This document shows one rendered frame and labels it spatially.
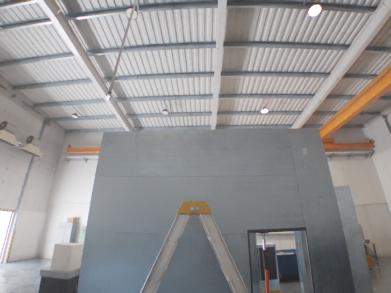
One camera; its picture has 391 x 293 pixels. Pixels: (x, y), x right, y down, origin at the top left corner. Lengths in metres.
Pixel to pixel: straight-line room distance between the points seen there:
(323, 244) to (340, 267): 0.25
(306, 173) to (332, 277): 1.00
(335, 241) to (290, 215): 0.50
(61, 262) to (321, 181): 5.54
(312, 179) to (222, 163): 0.97
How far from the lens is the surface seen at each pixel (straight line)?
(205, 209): 1.17
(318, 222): 2.22
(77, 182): 13.01
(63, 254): 5.74
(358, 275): 6.52
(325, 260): 2.25
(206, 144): 2.07
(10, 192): 12.04
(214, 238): 1.20
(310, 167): 2.30
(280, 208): 2.06
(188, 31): 7.25
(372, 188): 14.49
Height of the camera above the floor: 2.19
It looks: 23 degrees up
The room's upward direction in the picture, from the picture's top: straight up
